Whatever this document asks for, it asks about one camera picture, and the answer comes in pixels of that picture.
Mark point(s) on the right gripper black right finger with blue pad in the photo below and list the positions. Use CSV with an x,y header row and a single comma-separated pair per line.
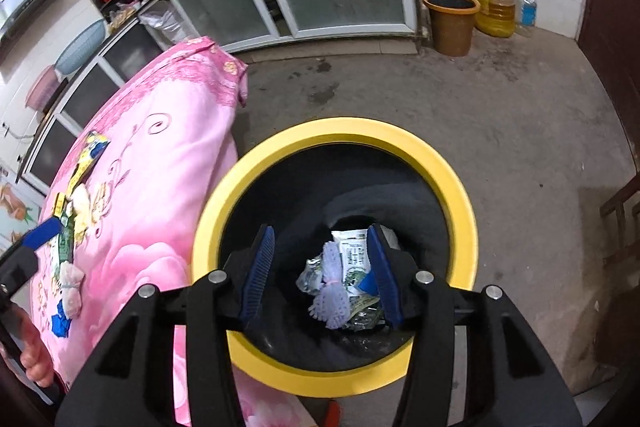
x,y
511,379

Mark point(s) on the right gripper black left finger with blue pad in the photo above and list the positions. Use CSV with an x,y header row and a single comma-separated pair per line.
x,y
128,380

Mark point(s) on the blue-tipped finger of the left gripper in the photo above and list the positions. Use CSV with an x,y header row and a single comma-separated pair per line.
x,y
42,234

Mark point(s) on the green white milk carton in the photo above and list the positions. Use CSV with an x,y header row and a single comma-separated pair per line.
x,y
66,238

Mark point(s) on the blue rubber glove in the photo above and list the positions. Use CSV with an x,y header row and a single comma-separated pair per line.
x,y
60,324

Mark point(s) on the yellow silver snack bag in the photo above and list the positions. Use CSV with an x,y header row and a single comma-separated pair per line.
x,y
90,154

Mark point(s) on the white yellow foam net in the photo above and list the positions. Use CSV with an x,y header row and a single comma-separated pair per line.
x,y
81,202

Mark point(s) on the yellow rimmed trash bin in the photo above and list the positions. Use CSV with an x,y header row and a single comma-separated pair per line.
x,y
305,182

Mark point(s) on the kitchen counter cabinet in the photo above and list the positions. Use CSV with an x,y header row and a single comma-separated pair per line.
x,y
237,25

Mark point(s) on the person's hand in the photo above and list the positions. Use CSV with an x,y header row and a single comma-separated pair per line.
x,y
35,357

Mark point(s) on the floral glass door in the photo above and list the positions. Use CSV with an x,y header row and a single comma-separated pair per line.
x,y
20,208

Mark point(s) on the yellow red flat box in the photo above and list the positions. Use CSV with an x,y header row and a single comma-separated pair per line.
x,y
59,205

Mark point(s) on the pink floral tablecloth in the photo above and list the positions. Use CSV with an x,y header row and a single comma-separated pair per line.
x,y
169,143

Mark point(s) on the pink plastic basin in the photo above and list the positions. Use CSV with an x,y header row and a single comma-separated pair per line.
x,y
43,89

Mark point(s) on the blue plastic basin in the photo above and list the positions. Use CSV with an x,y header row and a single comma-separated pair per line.
x,y
80,49

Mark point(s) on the white sack in cabinet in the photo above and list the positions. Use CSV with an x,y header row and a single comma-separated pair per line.
x,y
164,22

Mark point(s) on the brown plastic bucket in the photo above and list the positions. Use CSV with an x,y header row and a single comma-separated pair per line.
x,y
452,23

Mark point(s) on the blue label water bottle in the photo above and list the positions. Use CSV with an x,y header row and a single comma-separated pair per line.
x,y
526,15

